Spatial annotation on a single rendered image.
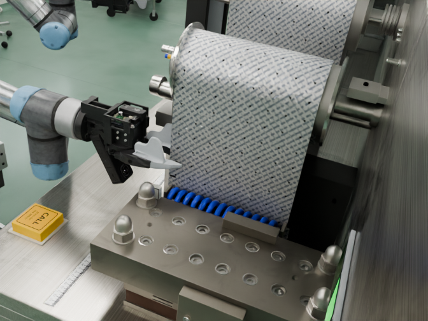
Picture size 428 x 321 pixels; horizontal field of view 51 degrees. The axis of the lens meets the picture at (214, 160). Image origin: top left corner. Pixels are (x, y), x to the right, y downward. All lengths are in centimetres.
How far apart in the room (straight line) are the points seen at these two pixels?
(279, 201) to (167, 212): 20
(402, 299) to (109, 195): 87
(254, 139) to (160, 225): 21
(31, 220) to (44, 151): 14
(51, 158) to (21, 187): 166
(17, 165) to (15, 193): 26
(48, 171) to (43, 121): 12
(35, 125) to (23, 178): 177
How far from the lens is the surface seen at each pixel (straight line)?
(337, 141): 139
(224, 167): 78
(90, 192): 105
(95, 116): 84
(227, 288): 68
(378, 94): 71
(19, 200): 252
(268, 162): 75
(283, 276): 72
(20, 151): 292
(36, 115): 91
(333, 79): 70
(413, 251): 23
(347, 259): 49
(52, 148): 95
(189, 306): 69
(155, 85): 86
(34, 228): 94
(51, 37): 133
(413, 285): 21
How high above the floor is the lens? 154
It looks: 33 degrees down
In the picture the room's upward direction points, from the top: 8 degrees clockwise
